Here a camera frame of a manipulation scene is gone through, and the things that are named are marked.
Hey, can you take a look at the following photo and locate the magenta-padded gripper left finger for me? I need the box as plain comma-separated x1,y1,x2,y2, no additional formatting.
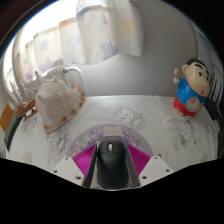
51,143,99,189

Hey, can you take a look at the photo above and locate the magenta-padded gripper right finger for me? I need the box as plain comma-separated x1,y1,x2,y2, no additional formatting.
126,143,174,188

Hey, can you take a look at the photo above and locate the black computer mouse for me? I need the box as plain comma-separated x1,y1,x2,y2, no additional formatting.
95,139,130,190

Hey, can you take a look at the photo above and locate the white printed tablecloth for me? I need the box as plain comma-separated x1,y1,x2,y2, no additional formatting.
6,94,221,174

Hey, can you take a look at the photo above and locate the large white conch shell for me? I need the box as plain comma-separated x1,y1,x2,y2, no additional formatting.
34,69,86,134

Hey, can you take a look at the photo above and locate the dark keyboard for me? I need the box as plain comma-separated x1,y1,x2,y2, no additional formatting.
3,116,21,152

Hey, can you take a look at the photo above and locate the wooden model sailing ship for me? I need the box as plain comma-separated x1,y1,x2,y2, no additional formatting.
6,79,38,121

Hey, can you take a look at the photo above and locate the cartoon boy clock figurine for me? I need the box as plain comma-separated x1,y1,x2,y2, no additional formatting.
172,57,211,119

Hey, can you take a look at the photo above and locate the orange brown board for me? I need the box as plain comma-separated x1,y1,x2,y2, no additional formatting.
0,103,14,133

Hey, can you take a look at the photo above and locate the white star print curtain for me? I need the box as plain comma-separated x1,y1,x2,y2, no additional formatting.
6,0,144,81

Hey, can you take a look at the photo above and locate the white metal tube rail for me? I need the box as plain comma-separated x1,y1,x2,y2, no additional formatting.
39,64,89,98

